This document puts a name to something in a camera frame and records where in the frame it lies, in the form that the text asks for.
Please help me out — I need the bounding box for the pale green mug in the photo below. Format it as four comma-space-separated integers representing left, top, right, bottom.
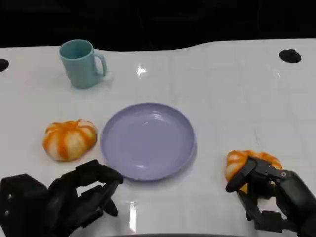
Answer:
58, 39, 108, 89

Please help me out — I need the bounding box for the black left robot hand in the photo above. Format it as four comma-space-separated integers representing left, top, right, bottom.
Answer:
44, 159, 124, 237

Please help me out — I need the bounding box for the lilac plate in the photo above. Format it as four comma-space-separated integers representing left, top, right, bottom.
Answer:
100, 102, 198, 182

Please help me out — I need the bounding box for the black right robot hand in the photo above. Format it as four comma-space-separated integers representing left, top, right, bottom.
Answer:
225, 157, 316, 237

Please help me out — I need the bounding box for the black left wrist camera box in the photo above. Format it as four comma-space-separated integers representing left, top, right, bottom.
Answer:
0, 174, 50, 237

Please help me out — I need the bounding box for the black curtain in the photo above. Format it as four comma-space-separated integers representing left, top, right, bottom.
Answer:
0, 0, 316, 52

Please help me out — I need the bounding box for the orange and white bread roll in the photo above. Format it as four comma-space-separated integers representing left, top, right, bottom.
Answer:
41, 119, 98, 162
226, 150, 283, 194

